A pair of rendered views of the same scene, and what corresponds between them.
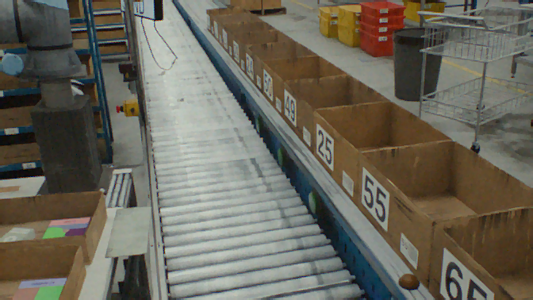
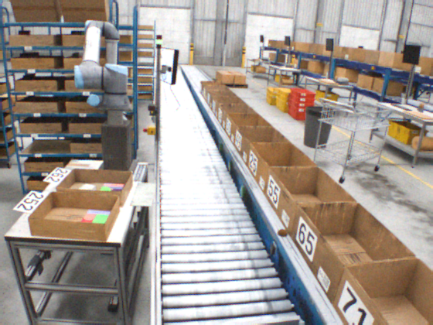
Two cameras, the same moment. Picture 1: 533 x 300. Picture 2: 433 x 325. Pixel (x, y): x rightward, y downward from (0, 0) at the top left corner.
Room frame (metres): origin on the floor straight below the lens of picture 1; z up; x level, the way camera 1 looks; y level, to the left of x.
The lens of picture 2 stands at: (-0.24, -0.03, 1.67)
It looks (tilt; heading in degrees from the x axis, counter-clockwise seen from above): 22 degrees down; 1
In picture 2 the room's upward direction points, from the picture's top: 4 degrees clockwise
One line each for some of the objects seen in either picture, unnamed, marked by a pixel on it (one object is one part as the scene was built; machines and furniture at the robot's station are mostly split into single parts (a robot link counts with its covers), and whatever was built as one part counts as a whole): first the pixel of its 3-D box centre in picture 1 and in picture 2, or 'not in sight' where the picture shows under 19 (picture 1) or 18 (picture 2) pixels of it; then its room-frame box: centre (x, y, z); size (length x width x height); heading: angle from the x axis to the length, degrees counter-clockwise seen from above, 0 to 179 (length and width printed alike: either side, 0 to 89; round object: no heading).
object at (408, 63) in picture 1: (416, 64); (317, 127); (5.15, -1.61, 0.32); 0.50 x 0.50 x 0.64
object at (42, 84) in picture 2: not in sight; (41, 83); (2.65, 1.75, 1.19); 0.40 x 0.30 x 0.10; 102
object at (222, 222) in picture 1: (236, 222); (200, 197); (1.54, 0.09, 0.72); 0.52 x 0.05 x 0.05; 102
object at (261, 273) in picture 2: not in sight; (219, 277); (0.84, -0.06, 0.72); 0.52 x 0.05 x 0.05; 102
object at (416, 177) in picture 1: (442, 205); (306, 198); (1.17, -0.46, 0.96); 0.39 x 0.29 x 0.17; 12
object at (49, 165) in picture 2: not in sight; (48, 161); (2.64, 1.76, 0.39); 0.40 x 0.30 x 0.10; 102
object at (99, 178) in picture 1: (69, 144); (117, 145); (1.85, 0.71, 0.91); 0.26 x 0.26 x 0.33; 6
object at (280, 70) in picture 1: (302, 85); (247, 129); (2.32, -0.21, 0.96); 0.39 x 0.29 x 0.17; 12
